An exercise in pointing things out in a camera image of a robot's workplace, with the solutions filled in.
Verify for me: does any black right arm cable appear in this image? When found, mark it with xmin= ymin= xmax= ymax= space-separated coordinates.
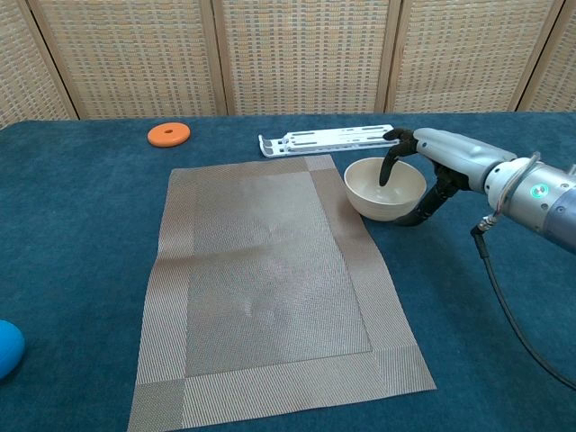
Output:
xmin=470 ymin=215 xmax=576 ymax=392

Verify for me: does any orange disc with hole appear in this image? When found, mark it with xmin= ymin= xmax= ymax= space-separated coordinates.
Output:
xmin=147 ymin=121 xmax=192 ymax=149

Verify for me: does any brown woven placemat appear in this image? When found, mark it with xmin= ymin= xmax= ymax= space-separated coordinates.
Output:
xmin=127 ymin=154 xmax=437 ymax=432

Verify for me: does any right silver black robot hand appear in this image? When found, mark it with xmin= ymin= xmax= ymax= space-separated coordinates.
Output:
xmin=379 ymin=127 xmax=518 ymax=228

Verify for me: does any white folding stand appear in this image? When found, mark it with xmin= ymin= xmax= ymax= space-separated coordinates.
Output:
xmin=257 ymin=123 xmax=401 ymax=159

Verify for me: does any blue ball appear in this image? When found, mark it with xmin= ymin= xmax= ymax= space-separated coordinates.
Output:
xmin=0 ymin=319 xmax=26 ymax=382

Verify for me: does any blue velvet tablecloth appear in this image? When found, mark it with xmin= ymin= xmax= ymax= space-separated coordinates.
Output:
xmin=0 ymin=111 xmax=576 ymax=432

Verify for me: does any woven screen panel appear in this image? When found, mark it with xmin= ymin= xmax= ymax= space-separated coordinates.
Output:
xmin=27 ymin=0 xmax=229 ymax=121
xmin=211 ymin=0 xmax=403 ymax=116
xmin=0 ymin=0 xmax=80 ymax=130
xmin=384 ymin=0 xmax=566 ymax=113
xmin=512 ymin=0 xmax=576 ymax=113

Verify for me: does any beige bowl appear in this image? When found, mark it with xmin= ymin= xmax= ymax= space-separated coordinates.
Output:
xmin=344 ymin=157 xmax=428 ymax=222

